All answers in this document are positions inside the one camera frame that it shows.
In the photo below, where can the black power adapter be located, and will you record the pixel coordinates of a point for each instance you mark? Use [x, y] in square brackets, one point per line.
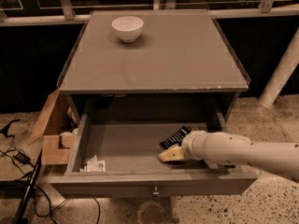
[21, 158]

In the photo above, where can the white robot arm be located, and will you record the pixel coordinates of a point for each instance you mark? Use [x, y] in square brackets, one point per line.
[280, 159]

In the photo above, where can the crumpled white paper packet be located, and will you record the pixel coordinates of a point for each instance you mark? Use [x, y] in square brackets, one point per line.
[92, 164]

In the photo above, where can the black clip on floor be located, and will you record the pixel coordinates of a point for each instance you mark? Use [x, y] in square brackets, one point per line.
[5, 129]

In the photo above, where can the grey cabinet with glass top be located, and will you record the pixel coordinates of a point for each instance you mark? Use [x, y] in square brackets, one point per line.
[178, 51]

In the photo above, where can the small metal drawer knob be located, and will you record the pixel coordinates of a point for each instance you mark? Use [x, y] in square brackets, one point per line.
[155, 192]

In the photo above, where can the open grey top drawer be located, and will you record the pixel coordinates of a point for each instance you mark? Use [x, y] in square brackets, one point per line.
[126, 132]

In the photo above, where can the metal window railing frame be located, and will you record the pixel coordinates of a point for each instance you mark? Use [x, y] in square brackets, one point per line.
[50, 12]

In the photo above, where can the black tripod leg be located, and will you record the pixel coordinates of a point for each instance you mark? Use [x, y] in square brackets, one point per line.
[29, 187]

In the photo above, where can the white ceramic bowl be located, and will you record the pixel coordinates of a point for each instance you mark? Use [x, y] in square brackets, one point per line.
[128, 28]

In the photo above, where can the dark blue rxbar wrapper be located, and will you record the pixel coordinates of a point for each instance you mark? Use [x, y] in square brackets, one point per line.
[176, 138]

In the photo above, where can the brown cardboard box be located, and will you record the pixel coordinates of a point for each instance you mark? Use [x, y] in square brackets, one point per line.
[53, 128]

